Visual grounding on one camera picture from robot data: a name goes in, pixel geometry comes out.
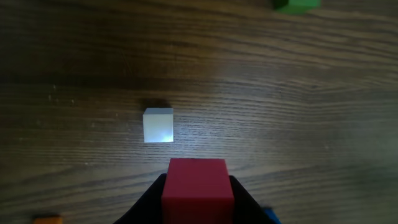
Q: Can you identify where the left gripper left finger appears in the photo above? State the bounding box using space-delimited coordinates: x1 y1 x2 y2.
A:
113 173 167 224

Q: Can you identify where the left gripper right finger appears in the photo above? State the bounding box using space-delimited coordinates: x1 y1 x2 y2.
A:
229 175 276 224

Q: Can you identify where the green cube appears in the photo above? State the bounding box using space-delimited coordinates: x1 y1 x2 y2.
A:
272 0 322 15

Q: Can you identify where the orange cube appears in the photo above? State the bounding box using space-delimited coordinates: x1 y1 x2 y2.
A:
32 214 63 224

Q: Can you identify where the pink cube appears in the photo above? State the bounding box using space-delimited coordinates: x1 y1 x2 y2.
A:
160 157 235 224

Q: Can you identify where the blue cube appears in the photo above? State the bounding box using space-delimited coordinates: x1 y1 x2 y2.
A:
262 207 282 224

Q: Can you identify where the white cube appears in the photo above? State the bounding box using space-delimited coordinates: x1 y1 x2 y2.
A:
142 107 174 144

